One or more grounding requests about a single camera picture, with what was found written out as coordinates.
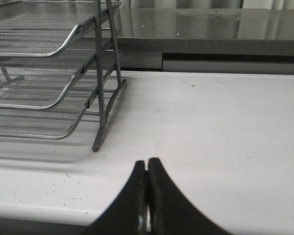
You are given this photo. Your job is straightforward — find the silver metal rack frame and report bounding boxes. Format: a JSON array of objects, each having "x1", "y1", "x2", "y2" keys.
[{"x1": 92, "y1": 0, "x2": 126, "y2": 152}]

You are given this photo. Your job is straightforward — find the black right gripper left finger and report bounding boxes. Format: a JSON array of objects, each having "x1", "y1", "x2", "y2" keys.
[{"x1": 82, "y1": 161, "x2": 147, "y2": 235}]

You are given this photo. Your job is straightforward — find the silver mesh tray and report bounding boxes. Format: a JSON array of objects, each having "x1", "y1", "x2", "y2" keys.
[
  {"x1": 0, "y1": 80, "x2": 121, "y2": 140},
  {"x1": 0, "y1": 37, "x2": 99, "y2": 110},
  {"x1": 0, "y1": 0, "x2": 121, "y2": 57}
]

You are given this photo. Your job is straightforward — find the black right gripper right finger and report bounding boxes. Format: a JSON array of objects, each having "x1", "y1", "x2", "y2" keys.
[{"x1": 148, "y1": 158, "x2": 229, "y2": 235}]

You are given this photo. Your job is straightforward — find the grey background counter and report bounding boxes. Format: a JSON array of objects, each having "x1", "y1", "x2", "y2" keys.
[{"x1": 115, "y1": 8, "x2": 294, "y2": 75}]

